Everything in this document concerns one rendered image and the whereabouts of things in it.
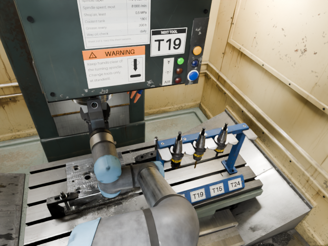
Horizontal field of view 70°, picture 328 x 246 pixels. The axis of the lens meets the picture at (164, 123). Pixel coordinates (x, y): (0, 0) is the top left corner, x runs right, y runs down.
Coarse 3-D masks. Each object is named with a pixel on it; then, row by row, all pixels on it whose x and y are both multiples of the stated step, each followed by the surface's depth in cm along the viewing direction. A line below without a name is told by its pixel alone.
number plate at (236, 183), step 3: (231, 180) 124; (234, 180) 125; (237, 180) 125; (240, 180) 126; (228, 183) 124; (231, 183) 124; (234, 183) 125; (237, 183) 125; (240, 183) 126; (231, 186) 124; (234, 186) 125; (237, 186) 125; (240, 186) 126; (231, 189) 124
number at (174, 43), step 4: (168, 36) 61; (172, 36) 61; (176, 36) 62; (180, 36) 62; (164, 40) 61; (168, 40) 62; (172, 40) 62; (176, 40) 62; (180, 40) 63; (164, 44) 62; (168, 44) 62; (172, 44) 63; (176, 44) 63; (180, 44) 64; (164, 48) 63; (168, 48) 63; (172, 48) 64; (176, 48) 64; (180, 48) 64; (164, 52) 63
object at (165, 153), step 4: (164, 148) 103; (168, 148) 103; (160, 152) 101; (164, 152) 101; (168, 152) 102; (160, 156) 100; (164, 156) 100; (168, 156) 100; (172, 156) 100; (164, 160) 99; (168, 160) 99
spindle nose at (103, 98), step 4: (96, 96) 80; (100, 96) 80; (104, 96) 82; (108, 96) 83; (72, 100) 82; (76, 100) 80; (80, 100) 80; (84, 100) 80; (104, 100) 83; (80, 104) 81; (84, 104) 81
